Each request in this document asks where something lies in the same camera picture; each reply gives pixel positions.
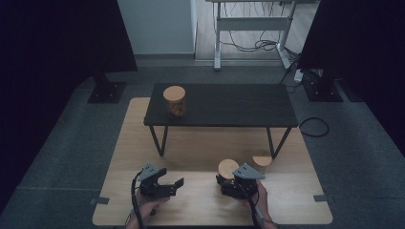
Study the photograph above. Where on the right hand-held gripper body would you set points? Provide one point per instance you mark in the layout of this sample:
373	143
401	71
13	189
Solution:
248	173

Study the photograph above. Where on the white desk frame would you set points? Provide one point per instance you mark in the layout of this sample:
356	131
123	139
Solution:
251	24

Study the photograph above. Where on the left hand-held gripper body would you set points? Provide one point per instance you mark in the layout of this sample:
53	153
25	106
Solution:
149	173

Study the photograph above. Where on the black stand with base plate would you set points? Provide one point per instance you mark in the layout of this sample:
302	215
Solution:
321	90
106	92

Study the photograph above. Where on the white panel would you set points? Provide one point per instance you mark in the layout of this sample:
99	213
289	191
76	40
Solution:
156	25

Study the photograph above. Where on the person's right hand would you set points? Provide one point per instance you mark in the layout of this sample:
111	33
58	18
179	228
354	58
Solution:
263	200

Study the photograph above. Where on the black curtain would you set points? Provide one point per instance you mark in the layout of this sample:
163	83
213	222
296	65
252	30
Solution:
366	41
57	47

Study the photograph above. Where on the white power strip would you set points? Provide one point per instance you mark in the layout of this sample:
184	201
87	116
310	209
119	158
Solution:
298	76

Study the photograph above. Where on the person's left hand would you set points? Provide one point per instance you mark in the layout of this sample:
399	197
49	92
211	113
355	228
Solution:
148	210

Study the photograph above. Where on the black low shelf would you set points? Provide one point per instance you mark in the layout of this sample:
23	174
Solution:
229	105

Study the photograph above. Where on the grey tape piece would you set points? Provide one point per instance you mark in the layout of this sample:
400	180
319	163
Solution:
321	198
100	200

